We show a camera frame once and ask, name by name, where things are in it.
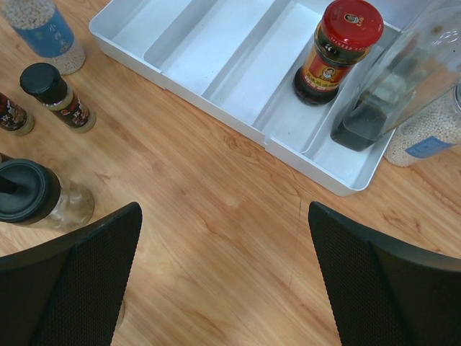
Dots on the black-knob lid glass jar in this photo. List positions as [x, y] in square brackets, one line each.
[35, 196]

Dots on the tall jar white beads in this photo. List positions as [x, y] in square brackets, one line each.
[44, 29]

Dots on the red-lid sauce jar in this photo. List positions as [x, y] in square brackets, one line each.
[344, 37]

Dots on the small black-cap spice bottle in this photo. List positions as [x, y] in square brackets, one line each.
[14, 119]

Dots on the white divided tray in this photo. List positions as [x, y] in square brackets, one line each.
[236, 60]

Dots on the oil bottle with dark sauce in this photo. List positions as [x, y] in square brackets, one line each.
[421, 64]

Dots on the white-contents jar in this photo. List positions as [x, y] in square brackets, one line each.
[431, 131]

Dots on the small spice bottle upper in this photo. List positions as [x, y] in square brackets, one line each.
[45, 83]

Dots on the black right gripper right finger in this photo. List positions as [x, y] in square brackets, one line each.
[384, 291]

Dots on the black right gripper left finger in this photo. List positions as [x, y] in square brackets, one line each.
[69, 290]

